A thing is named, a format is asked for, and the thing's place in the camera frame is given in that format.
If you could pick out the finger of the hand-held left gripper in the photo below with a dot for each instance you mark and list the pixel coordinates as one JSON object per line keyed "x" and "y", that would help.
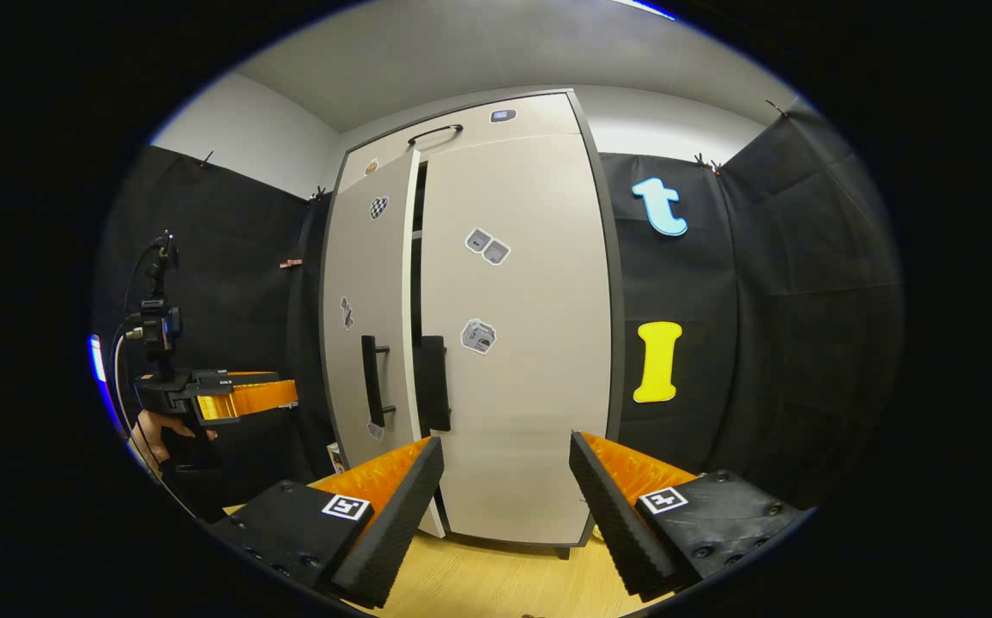
{"x": 251, "y": 375}
{"x": 256, "y": 399}

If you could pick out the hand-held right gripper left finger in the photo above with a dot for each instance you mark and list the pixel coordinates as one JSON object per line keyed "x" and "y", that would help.
{"x": 393, "y": 524}

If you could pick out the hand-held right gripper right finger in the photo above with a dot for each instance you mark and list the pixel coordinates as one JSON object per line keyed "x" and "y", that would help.
{"x": 616, "y": 524}

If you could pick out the white shoe cabinet door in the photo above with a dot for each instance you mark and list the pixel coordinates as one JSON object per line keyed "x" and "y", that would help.
{"x": 530, "y": 412}
{"x": 367, "y": 283}

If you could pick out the white shoe cabinet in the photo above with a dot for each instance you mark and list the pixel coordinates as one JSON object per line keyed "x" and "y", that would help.
{"x": 617, "y": 343}

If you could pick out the pink cloth clip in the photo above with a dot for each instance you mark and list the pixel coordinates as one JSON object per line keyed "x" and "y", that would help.
{"x": 291, "y": 263}

